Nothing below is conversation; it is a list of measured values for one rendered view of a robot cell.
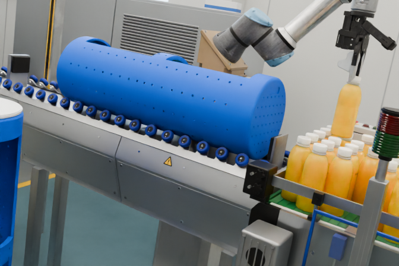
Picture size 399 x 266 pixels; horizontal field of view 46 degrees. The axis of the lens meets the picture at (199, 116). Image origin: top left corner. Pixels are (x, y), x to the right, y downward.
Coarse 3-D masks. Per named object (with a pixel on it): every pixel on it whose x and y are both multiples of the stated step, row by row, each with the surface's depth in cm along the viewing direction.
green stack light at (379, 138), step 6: (378, 132) 102; (384, 132) 101; (378, 138) 102; (384, 138) 100; (390, 138) 100; (396, 138) 99; (372, 144) 104; (378, 144) 101; (384, 144) 100; (390, 144) 100; (396, 144) 100; (372, 150) 103; (378, 150) 101; (384, 150) 101; (390, 150) 100; (396, 150) 100; (384, 156) 101; (390, 156) 100; (396, 156) 100
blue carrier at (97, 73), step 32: (64, 64) 186; (96, 64) 178; (128, 64) 172; (160, 64) 167; (64, 96) 195; (96, 96) 180; (128, 96) 170; (160, 96) 162; (224, 96) 150; (256, 96) 146; (160, 128) 171; (192, 128) 158; (224, 128) 150; (256, 128) 150
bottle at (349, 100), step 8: (344, 88) 146; (352, 88) 145; (360, 88) 146; (344, 96) 145; (352, 96) 144; (360, 96) 146; (344, 104) 146; (352, 104) 145; (336, 112) 148; (344, 112) 146; (352, 112) 145; (336, 120) 148; (344, 120) 146; (352, 120) 146; (336, 128) 148; (344, 128) 146; (352, 128) 147; (344, 136) 147
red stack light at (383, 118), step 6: (384, 114) 100; (384, 120) 100; (390, 120) 99; (396, 120) 99; (378, 126) 102; (384, 126) 100; (390, 126) 99; (396, 126) 99; (390, 132) 100; (396, 132) 99
